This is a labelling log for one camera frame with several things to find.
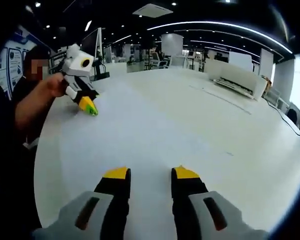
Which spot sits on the stack of white printing papers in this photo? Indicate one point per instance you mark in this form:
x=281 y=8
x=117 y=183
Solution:
x=140 y=130

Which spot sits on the ceiling air vent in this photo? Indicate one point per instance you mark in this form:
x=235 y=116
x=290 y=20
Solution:
x=152 y=10

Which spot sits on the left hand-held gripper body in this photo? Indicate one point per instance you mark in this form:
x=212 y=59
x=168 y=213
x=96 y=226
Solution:
x=77 y=65

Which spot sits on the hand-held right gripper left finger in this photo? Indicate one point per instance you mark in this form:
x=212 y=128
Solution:
x=115 y=192

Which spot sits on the white printer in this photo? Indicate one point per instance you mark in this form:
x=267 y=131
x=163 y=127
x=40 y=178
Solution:
x=240 y=80

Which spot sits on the blue white wall poster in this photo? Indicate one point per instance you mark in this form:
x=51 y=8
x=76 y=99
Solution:
x=13 y=65

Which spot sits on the white office chair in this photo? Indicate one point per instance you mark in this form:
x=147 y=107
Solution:
x=161 y=60
x=178 y=62

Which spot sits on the operator in black shirt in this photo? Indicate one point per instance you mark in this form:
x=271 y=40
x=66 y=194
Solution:
x=5 y=162

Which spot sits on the open laptop on stand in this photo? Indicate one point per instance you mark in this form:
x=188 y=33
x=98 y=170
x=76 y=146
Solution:
x=91 y=42

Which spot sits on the black office chair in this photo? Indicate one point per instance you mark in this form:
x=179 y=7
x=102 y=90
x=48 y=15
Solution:
x=292 y=115

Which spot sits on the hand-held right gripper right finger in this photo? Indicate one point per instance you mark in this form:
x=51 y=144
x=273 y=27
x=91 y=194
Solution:
x=187 y=192

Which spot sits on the person's left hand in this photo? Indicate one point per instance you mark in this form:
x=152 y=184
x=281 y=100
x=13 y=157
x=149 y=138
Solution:
x=55 y=86

